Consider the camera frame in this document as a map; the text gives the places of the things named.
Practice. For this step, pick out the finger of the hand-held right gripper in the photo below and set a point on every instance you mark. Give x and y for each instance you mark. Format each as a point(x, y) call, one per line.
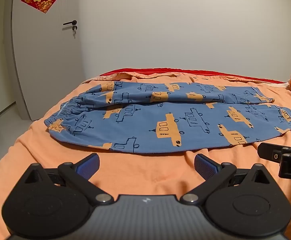
point(268, 151)

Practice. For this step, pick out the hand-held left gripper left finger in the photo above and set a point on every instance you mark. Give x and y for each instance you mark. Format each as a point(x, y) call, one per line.
point(89, 166)

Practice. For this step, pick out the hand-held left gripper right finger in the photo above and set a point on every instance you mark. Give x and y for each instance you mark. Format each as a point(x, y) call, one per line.
point(205, 166)

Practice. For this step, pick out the blue pants with orange print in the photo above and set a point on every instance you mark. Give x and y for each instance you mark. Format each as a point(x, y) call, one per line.
point(160, 110)

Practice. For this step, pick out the orange bed sheet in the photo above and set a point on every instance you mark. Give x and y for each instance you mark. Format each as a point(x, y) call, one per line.
point(148, 170)

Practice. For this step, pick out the red blanket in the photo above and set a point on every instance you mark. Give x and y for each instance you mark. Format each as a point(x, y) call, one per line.
point(160, 70)

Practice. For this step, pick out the white door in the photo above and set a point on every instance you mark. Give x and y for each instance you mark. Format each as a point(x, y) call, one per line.
point(48, 67)

